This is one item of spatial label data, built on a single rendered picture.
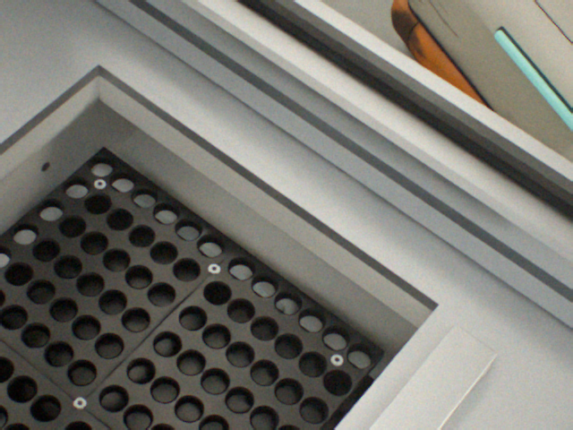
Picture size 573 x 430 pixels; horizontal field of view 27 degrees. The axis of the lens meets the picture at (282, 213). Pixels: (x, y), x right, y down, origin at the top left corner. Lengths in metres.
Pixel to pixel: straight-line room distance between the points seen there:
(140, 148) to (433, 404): 0.27
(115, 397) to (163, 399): 0.02
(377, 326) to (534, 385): 0.15
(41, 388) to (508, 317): 0.21
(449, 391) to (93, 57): 0.24
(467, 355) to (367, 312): 0.15
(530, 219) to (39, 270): 0.23
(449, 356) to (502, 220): 0.06
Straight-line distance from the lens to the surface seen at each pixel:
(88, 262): 0.58
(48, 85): 0.58
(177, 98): 0.58
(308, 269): 0.66
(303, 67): 0.54
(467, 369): 0.50
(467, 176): 0.51
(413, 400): 0.49
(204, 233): 0.59
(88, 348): 0.55
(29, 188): 0.64
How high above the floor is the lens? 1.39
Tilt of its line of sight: 56 degrees down
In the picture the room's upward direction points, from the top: 11 degrees clockwise
